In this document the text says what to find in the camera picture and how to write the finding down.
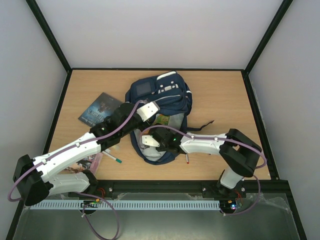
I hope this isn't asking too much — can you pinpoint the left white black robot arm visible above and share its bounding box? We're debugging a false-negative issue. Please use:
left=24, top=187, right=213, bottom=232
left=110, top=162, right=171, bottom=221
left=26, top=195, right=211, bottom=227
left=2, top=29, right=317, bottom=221
left=12, top=100, right=160, bottom=206

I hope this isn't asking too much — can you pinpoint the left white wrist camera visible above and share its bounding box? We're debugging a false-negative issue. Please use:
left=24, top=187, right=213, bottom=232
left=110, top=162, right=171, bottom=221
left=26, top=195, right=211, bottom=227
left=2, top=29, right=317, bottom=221
left=136, top=101, right=160, bottom=122

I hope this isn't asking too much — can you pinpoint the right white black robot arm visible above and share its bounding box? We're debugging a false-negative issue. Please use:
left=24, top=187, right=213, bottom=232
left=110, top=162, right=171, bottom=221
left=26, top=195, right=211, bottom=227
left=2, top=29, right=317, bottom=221
left=142, top=125, right=267, bottom=197

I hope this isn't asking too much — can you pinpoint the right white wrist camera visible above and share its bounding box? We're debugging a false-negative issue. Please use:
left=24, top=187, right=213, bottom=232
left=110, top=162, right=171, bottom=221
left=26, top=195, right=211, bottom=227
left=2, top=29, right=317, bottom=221
left=141, top=135, right=160, bottom=148

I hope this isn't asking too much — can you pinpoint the navy blue school backpack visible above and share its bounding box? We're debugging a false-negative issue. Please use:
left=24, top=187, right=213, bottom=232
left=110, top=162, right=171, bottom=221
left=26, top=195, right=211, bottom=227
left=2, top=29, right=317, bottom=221
left=125, top=71, right=213, bottom=165

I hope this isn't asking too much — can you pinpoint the green capped marker pen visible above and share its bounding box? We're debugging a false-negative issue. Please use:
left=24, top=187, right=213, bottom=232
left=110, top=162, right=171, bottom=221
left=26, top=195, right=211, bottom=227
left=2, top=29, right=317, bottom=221
left=102, top=151, right=122, bottom=164

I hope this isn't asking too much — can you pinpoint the pink illustrated paperback book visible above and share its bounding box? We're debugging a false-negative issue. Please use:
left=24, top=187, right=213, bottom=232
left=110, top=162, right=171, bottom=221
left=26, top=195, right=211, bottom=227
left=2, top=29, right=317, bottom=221
left=60, top=153, right=103, bottom=175

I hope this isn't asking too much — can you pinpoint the black enclosure frame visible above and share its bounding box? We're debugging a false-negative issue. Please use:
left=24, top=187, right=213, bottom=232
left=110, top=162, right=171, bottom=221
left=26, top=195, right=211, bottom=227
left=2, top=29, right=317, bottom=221
left=6, top=0, right=307, bottom=240

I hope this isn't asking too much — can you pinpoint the dark blue paperback book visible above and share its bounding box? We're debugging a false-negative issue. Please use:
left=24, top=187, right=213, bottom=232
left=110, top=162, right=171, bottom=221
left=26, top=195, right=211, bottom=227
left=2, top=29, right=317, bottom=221
left=78, top=92, right=122, bottom=128

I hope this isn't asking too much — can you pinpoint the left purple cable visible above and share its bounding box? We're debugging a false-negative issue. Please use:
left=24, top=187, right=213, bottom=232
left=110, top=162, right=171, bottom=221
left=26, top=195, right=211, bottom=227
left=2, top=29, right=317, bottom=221
left=8, top=99, right=148, bottom=240

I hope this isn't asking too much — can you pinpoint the yellow highlighter pen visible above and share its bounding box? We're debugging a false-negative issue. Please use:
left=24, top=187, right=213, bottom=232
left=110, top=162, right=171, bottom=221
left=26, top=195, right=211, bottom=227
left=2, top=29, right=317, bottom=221
left=111, top=145, right=119, bottom=151

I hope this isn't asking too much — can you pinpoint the orange Treehouse paperback book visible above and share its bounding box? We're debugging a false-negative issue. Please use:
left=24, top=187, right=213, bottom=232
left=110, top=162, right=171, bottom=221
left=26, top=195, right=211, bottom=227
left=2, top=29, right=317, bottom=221
left=152, top=114, right=170, bottom=126

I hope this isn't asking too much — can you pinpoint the red capped marker pen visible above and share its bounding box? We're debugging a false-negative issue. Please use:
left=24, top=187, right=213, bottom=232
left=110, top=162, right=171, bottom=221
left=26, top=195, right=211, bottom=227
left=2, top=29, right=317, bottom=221
left=185, top=154, right=190, bottom=164

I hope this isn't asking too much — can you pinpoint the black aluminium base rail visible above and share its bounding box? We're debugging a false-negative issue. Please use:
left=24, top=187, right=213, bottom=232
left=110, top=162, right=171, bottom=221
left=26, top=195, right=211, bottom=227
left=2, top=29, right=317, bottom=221
left=24, top=178, right=291, bottom=198

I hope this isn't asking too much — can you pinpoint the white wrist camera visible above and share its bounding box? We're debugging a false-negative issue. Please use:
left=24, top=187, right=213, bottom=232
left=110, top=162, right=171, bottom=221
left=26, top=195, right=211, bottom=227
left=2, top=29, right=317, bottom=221
left=141, top=135, right=160, bottom=148
left=136, top=101, right=160, bottom=122

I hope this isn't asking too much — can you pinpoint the light blue slotted cable duct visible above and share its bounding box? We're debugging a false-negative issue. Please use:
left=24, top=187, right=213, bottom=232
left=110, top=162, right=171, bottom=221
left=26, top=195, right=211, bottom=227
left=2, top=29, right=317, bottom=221
left=30, top=199, right=221, bottom=211

